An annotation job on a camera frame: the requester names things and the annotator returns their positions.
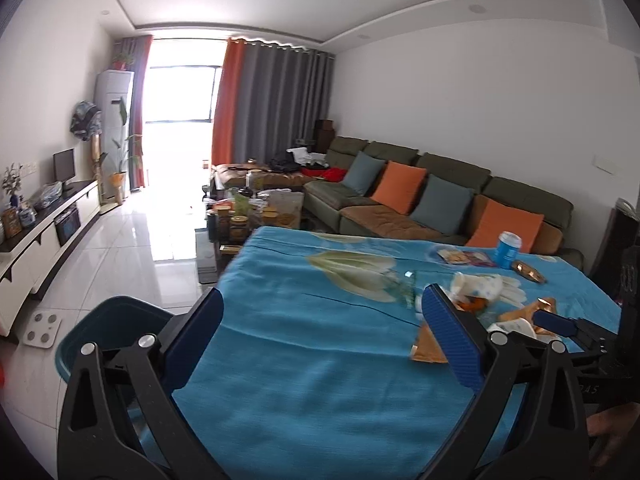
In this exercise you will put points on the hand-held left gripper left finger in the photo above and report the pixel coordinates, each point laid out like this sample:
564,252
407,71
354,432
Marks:
197,340

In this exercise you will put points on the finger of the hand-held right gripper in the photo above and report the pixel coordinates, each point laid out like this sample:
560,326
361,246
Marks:
555,322

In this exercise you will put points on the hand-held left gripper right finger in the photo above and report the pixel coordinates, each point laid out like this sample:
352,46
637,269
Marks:
452,340

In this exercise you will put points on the white tissue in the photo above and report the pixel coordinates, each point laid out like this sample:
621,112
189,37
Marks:
512,292

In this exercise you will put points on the white dotted paper cup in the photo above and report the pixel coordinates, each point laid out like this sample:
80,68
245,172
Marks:
480,286

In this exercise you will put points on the teal plastic bin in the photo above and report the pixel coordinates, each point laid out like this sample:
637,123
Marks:
115,317

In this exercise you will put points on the person's right hand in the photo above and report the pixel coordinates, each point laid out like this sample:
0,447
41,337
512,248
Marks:
612,432

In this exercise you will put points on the brown paper wrapper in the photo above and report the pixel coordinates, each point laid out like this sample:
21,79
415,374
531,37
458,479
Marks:
427,347

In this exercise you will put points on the white crumpled paper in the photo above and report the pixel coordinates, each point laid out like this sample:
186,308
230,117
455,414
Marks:
510,328

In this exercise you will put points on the gold snack packet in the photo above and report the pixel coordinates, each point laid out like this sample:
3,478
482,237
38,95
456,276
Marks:
527,272

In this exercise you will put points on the clear plastic bottle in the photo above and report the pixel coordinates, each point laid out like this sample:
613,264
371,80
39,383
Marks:
407,290

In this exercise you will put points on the flat colourful snack packet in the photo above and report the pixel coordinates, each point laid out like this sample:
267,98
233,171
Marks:
452,257

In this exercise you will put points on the red snack packet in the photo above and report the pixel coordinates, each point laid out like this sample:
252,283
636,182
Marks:
480,258

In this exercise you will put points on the blue cup with white lid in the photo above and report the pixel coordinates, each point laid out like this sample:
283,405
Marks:
506,251

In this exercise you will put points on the dark chair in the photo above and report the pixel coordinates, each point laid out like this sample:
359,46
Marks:
617,240

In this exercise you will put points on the orange cushion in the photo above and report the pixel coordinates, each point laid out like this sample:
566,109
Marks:
399,187
505,225

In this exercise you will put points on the blue flower print tablecloth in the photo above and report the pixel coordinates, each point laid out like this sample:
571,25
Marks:
310,360

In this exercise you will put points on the amber glass jar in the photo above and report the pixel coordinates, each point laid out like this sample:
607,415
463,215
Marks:
223,222
238,228

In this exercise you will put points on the blue-grey cushion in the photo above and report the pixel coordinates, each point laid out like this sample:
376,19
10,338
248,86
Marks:
442,205
364,174

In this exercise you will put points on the cluttered coffee table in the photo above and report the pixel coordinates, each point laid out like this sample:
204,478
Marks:
280,210

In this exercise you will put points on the white bathroom scale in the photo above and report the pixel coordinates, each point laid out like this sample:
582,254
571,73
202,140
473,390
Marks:
41,329

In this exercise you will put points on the green sofa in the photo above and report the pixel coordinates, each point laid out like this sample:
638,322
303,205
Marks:
450,170

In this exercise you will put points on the tall leafy potted plant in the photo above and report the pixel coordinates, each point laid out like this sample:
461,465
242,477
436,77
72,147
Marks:
120,180

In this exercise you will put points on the white and black TV cabinet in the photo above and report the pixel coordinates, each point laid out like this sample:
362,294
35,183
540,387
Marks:
35,240

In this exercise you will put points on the black clothes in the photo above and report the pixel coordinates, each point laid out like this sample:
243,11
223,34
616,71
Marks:
282,165

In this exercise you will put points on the red cloth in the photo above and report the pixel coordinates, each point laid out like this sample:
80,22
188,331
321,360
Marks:
334,175

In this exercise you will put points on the clear plastic bag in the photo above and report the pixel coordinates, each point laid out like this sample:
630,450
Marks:
47,195

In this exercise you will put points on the black monitor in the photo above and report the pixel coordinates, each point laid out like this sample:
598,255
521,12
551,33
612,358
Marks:
64,165

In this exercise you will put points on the grey and orange curtain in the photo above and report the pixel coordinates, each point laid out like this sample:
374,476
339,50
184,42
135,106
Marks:
280,105
142,110

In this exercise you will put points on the brown box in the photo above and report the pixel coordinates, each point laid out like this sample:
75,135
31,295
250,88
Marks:
324,135

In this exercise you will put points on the flower vase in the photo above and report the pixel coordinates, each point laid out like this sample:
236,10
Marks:
12,185

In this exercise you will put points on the white standing air conditioner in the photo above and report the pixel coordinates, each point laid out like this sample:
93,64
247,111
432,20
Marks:
114,110

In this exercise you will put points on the window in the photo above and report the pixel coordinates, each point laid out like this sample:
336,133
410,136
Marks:
180,95

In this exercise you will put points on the covered standing fan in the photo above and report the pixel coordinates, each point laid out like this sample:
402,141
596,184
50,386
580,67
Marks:
86,120

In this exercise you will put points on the small potted plant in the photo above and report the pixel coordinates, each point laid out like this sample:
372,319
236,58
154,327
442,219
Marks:
122,60

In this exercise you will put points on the picture frame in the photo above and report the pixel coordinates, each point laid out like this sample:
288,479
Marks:
11,223

